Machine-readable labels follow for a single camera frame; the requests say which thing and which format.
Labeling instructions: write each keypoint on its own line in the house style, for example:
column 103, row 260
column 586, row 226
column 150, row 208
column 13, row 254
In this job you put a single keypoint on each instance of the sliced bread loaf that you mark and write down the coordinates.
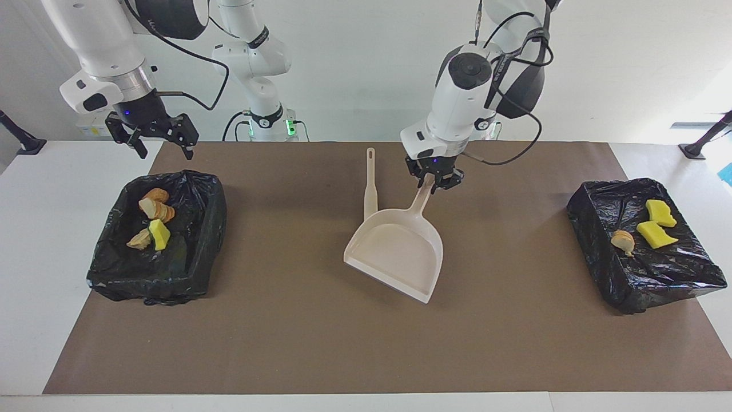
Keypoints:
column 157, row 210

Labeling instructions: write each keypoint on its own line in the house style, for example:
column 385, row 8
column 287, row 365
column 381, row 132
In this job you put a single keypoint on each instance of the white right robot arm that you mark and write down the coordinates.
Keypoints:
column 97, row 34

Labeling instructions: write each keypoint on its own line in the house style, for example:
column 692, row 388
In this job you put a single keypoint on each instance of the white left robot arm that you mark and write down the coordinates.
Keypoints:
column 463, row 103

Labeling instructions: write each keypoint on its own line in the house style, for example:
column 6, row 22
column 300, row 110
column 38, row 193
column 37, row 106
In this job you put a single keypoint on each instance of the beige brush black bristles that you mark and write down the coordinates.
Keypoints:
column 370, row 189

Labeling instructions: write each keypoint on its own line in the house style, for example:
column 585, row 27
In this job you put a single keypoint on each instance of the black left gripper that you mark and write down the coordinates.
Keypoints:
column 434, row 166

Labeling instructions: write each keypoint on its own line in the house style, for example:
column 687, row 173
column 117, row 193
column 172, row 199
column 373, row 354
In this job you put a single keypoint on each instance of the brown bread roll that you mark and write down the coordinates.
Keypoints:
column 154, row 195

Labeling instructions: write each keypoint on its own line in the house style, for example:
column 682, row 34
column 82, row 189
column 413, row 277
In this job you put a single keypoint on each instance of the black bag lined bin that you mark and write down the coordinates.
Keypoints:
column 183, row 269
column 663, row 280

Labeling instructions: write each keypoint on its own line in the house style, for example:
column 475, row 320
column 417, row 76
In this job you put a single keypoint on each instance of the blue object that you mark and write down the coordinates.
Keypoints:
column 728, row 173

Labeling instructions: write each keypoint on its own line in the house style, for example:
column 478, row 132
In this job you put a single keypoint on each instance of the yellow green sponge piece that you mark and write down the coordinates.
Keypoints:
column 159, row 233

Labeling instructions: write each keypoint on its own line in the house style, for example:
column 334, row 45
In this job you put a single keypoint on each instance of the black camera stand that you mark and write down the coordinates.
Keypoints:
column 700, row 146
column 23, row 140

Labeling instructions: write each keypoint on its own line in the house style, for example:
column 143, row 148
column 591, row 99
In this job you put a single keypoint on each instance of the beige plastic dustpan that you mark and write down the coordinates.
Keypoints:
column 394, row 252

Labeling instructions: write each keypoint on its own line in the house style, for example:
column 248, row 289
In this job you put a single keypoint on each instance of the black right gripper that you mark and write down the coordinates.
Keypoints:
column 146, row 114

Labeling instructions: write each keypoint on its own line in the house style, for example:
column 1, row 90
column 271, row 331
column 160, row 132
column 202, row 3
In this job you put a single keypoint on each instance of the brown paper table mat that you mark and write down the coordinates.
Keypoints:
column 514, row 343

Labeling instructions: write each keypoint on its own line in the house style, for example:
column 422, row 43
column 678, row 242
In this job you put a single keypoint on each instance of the white wall socket box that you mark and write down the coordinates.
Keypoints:
column 94, row 129

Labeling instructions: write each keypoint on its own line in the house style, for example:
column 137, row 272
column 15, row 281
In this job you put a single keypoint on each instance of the pale bread chunk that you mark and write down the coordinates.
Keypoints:
column 139, row 239

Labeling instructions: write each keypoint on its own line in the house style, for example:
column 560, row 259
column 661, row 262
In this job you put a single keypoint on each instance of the pale yellow scrap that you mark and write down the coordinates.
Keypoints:
column 623, row 241

